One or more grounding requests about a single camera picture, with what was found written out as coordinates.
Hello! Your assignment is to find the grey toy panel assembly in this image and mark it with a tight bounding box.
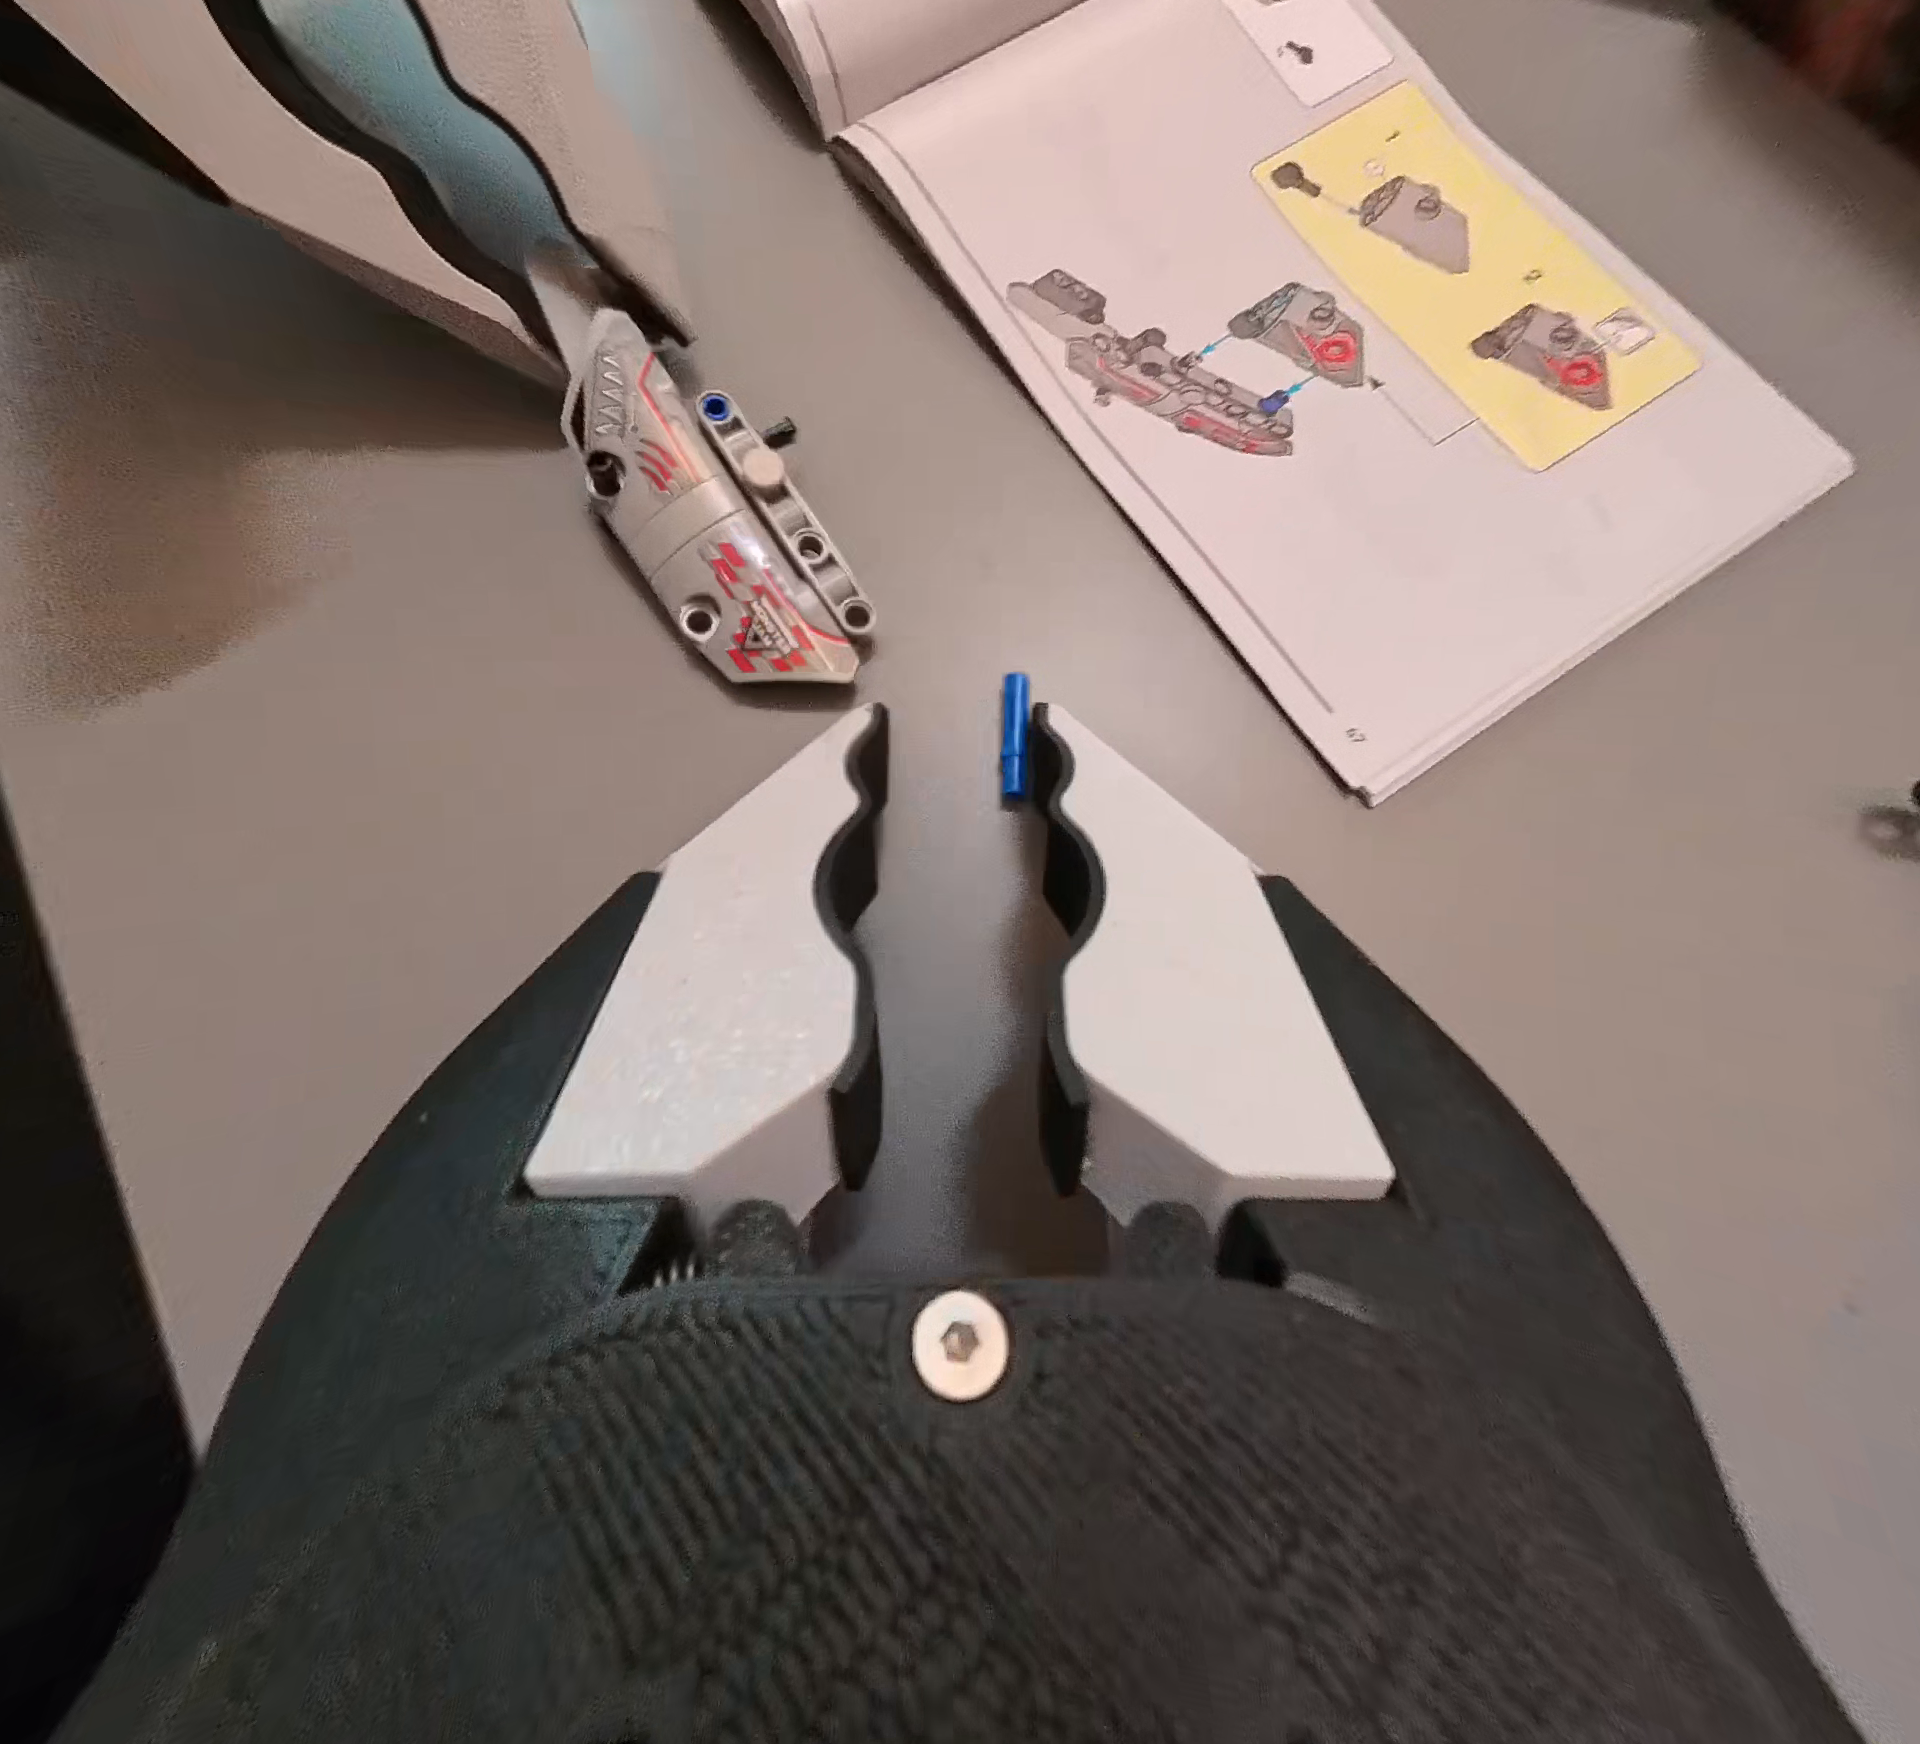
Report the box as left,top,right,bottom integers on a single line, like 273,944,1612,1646
563,251,880,695

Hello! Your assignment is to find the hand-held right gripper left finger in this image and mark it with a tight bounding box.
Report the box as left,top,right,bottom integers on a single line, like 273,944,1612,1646
522,704,894,1222

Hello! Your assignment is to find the grey desk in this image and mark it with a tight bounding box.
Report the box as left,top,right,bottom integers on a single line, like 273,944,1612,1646
0,0,1920,1744

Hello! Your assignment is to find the open instruction booklet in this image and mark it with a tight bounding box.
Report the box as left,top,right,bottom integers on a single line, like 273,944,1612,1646
563,0,1860,808

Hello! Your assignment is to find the person's black clothing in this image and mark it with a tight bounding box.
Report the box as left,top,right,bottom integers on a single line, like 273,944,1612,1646
0,793,206,1744

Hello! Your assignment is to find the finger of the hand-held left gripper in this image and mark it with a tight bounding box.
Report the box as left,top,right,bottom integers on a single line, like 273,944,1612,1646
0,0,572,395
225,0,699,348

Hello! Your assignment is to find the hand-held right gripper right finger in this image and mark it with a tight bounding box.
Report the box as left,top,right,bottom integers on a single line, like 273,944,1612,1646
1032,704,1400,1234

